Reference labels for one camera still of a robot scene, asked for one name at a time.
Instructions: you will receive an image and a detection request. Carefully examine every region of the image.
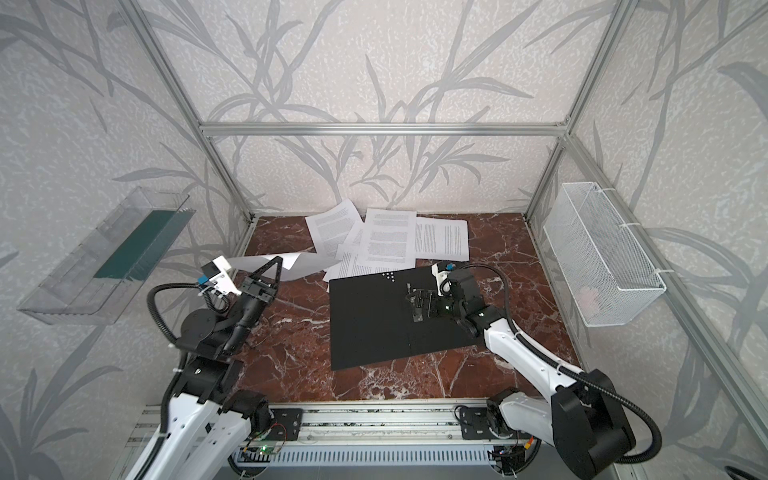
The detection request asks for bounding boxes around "folder white cover black inside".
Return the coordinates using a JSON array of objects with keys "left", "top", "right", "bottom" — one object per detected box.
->
[{"left": 329, "top": 266, "right": 482, "bottom": 371}]

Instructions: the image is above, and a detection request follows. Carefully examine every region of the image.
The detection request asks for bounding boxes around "printed paper sheet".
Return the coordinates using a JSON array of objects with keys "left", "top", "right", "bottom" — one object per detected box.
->
[{"left": 228, "top": 252, "right": 338, "bottom": 282}]

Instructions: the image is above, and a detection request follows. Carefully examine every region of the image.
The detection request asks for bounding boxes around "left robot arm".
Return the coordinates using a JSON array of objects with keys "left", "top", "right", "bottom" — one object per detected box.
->
[{"left": 127, "top": 256, "right": 283, "bottom": 479}]

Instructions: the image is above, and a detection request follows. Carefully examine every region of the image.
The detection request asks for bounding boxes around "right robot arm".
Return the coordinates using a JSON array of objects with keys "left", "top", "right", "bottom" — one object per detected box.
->
[{"left": 406, "top": 262, "right": 636, "bottom": 479}]

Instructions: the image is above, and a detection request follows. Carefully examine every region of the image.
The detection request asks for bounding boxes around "metal folder clip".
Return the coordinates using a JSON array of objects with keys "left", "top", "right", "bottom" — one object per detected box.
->
[{"left": 406, "top": 283, "right": 423, "bottom": 322}]

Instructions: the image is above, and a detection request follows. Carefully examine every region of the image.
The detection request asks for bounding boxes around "printed sheet right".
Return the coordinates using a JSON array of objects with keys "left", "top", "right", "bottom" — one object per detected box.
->
[{"left": 415, "top": 217, "right": 470, "bottom": 262}]

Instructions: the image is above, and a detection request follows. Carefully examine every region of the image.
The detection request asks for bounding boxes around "printed sheet top centre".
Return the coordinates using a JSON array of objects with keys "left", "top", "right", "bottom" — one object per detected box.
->
[{"left": 358, "top": 208, "right": 417, "bottom": 270}]

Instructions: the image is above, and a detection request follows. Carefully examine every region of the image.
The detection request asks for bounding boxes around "printed sheet front centre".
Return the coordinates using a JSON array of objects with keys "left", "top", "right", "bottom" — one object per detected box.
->
[{"left": 323, "top": 245, "right": 405, "bottom": 282}]

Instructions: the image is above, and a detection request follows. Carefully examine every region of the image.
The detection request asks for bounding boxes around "printed sheet back left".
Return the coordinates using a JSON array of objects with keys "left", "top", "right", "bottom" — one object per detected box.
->
[{"left": 305, "top": 199, "right": 363, "bottom": 257}]

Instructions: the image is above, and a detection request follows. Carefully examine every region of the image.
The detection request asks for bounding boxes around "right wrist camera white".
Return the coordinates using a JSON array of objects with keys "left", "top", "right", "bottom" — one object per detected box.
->
[{"left": 430, "top": 261, "right": 454, "bottom": 296}]

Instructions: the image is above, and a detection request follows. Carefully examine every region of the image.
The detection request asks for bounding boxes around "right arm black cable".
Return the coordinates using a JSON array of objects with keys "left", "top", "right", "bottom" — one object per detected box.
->
[{"left": 446, "top": 262, "right": 663, "bottom": 464}]

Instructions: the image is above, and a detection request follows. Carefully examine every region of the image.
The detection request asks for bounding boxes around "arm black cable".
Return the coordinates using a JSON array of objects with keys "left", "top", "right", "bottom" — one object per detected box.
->
[
  {"left": 446, "top": 262, "right": 663, "bottom": 464},
  {"left": 131, "top": 281, "right": 211, "bottom": 480}
]

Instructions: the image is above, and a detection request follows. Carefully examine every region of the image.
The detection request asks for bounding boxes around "aluminium front rail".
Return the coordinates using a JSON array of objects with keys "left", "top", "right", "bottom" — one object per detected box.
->
[{"left": 125, "top": 400, "right": 631, "bottom": 448}]

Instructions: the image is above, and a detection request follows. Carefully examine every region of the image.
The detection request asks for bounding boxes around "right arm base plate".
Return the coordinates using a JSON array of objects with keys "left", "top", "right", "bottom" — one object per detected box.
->
[{"left": 453, "top": 404, "right": 512, "bottom": 440}]

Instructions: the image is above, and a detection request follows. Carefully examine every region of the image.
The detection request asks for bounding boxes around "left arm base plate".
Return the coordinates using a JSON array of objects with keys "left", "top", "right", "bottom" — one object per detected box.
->
[{"left": 253, "top": 408, "right": 304, "bottom": 443}]

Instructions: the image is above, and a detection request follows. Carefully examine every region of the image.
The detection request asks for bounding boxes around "white wire mesh basket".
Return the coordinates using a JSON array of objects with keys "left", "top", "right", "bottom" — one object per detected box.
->
[{"left": 544, "top": 182, "right": 666, "bottom": 327}]

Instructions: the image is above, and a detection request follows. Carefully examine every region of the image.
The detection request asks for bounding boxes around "clear plastic wall tray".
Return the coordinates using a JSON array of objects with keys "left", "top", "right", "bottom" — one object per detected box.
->
[{"left": 18, "top": 187, "right": 196, "bottom": 326}]

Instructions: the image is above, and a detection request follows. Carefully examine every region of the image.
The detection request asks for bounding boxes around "aluminium frame horizontal bar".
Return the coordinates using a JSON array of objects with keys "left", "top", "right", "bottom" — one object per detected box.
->
[{"left": 200, "top": 122, "right": 566, "bottom": 137}]

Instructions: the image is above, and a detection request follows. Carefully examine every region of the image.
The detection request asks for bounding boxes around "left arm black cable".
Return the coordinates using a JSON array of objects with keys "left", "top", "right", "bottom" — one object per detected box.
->
[{"left": 131, "top": 281, "right": 211, "bottom": 480}]

